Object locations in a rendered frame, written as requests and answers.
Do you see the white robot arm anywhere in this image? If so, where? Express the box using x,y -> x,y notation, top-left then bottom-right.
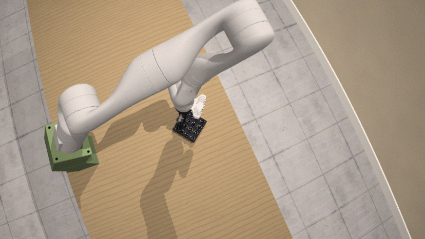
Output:
53,0 -> 275,153

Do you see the black knob box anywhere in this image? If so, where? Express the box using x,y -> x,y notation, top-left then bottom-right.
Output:
173,112 -> 207,143

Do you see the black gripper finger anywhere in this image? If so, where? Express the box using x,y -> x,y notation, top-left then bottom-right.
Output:
176,113 -> 188,123

